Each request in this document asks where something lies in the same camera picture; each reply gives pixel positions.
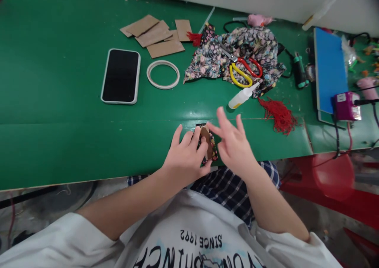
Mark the person's right hand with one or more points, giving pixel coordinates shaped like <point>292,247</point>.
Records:
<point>237,149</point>

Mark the translucent glue stick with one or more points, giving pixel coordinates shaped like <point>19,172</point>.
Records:
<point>209,15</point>

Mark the pink cylindrical object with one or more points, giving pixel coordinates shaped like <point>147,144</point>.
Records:
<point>368,87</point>

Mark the white glue bottle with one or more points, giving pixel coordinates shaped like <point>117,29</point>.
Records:
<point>240,98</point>

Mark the floral patterned fabric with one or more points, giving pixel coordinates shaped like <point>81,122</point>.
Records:
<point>204,60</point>

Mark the brown cardboard rectangle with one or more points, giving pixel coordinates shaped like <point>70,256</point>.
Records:
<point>154,34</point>
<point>183,29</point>
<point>173,36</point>
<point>165,49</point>
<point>139,25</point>

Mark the black tool with green bands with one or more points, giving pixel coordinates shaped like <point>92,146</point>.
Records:
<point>300,72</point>

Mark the white tape roll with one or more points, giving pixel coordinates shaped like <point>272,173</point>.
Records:
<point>149,78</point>

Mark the green table mat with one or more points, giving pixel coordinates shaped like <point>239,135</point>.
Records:
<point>59,117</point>

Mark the large red tassel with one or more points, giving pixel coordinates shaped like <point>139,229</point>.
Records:
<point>281,117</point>

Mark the person's legs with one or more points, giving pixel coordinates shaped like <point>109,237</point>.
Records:
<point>228,188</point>

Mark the blue board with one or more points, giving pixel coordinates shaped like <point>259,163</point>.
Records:
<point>330,66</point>

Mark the person's left hand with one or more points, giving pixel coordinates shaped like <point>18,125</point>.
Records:
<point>183,158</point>

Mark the pile of small colourful parts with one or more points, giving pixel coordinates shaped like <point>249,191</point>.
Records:
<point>365,55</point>

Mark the person's body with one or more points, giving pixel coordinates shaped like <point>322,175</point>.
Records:
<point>183,238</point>

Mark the pink fabric bundle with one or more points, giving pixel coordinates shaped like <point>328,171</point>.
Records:
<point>259,19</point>

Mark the small red tassel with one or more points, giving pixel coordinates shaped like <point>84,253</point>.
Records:
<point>195,38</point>

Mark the red plastic stool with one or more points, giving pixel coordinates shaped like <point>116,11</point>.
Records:
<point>334,176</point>

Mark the black smartphone in white case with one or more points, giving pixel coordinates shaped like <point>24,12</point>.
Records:
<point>120,76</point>

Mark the floral fabric cardboard piece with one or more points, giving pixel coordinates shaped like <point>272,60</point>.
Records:
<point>210,149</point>

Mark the purple device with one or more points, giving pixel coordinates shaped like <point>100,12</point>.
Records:
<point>346,106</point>

